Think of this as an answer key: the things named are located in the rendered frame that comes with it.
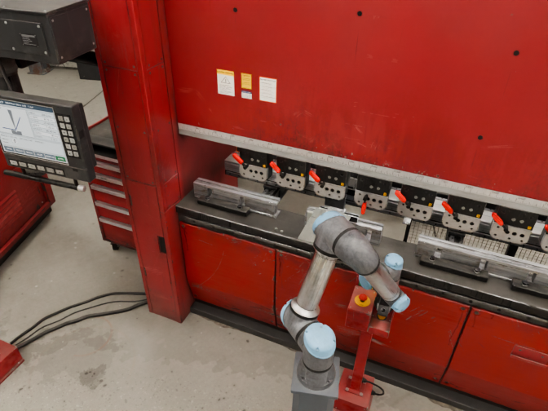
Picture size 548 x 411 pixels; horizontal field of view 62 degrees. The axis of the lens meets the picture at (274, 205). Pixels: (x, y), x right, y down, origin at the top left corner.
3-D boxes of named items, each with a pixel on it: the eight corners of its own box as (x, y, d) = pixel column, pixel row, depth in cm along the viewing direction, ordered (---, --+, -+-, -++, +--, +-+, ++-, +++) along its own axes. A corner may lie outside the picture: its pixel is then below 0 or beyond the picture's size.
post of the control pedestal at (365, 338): (349, 388, 246) (362, 322, 215) (351, 380, 250) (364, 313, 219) (359, 392, 245) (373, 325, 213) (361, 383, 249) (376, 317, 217)
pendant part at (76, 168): (6, 165, 212) (-21, 92, 191) (25, 154, 221) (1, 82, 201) (90, 183, 201) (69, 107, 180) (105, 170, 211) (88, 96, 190)
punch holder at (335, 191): (313, 194, 223) (315, 165, 214) (319, 185, 230) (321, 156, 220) (342, 201, 219) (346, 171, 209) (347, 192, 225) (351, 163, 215)
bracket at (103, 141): (37, 159, 237) (33, 147, 233) (70, 139, 256) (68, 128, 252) (99, 176, 225) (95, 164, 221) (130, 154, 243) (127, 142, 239)
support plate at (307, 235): (297, 240, 211) (298, 238, 211) (315, 209, 231) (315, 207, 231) (334, 250, 206) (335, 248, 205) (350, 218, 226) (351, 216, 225)
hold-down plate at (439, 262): (418, 264, 216) (420, 259, 214) (420, 257, 220) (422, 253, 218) (486, 283, 207) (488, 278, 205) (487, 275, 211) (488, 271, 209)
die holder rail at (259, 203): (194, 196, 259) (192, 182, 253) (200, 191, 263) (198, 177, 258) (276, 218, 243) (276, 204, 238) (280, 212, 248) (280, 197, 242)
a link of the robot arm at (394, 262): (379, 256, 189) (395, 249, 192) (376, 274, 196) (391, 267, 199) (392, 268, 184) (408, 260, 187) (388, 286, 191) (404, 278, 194)
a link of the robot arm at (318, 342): (313, 377, 167) (315, 353, 159) (293, 349, 176) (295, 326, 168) (340, 363, 172) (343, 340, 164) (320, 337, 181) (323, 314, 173)
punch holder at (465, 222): (440, 225, 205) (449, 194, 195) (442, 214, 211) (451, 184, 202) (475, 233, 200) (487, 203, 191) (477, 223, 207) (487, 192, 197)
